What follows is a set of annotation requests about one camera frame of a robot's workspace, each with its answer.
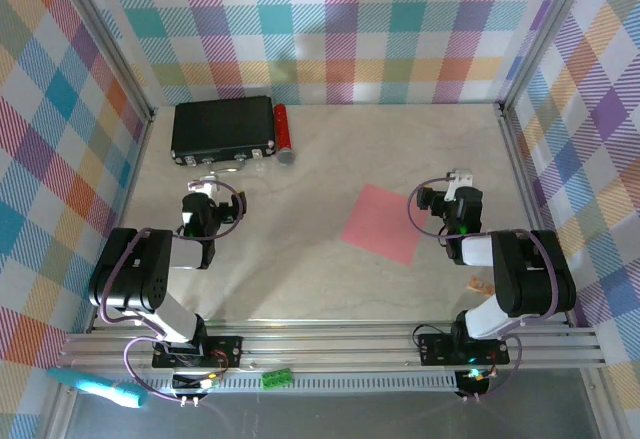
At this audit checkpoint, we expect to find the pink paper sheet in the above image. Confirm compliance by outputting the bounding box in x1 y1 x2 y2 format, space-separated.
340 182 424 267

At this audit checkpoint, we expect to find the black carrying case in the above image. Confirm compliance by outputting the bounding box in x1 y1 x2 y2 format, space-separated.
170 95 278 176

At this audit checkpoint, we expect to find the red tube with silver cap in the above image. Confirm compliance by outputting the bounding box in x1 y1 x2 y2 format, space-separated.
272 102 296 166

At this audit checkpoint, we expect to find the small black controller board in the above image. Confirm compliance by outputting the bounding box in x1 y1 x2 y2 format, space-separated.
455 367 494 396
172 372 221 394

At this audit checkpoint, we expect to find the green terminal block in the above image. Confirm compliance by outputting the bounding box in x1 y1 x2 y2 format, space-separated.
261 367 294 389

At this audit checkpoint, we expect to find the teal plastic tool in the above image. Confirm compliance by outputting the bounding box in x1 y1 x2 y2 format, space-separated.
46 366 150 409

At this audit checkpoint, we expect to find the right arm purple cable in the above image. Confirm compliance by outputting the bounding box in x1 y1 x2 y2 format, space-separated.
407 174 562 403

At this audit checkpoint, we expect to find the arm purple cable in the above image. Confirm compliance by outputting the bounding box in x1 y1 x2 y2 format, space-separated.
98 178 250 403
407 174 562 403

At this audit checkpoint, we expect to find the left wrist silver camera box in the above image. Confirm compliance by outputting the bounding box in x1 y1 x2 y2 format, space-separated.
188 178 220 199

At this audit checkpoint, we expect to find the aluminium side rail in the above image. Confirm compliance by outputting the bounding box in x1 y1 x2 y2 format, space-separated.
87 108 157 334
497 102 576 329

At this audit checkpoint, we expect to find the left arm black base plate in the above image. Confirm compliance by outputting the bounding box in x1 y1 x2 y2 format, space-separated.
152 334 245 371

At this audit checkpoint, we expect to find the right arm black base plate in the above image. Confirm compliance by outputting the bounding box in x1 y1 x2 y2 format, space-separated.
417 332 511 366

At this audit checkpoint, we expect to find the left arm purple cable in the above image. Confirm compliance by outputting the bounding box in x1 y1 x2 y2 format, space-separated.
98 178 250 403

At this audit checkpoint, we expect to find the aluminium mounting rail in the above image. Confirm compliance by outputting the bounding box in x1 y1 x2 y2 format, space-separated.
57 326 606 375

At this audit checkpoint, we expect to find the aluminium frame post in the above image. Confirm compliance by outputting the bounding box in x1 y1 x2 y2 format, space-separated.
47 0 157 123
497 0 599 118

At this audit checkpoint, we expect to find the grey slotted cable duct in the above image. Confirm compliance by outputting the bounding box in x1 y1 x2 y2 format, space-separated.
144 374 459 391

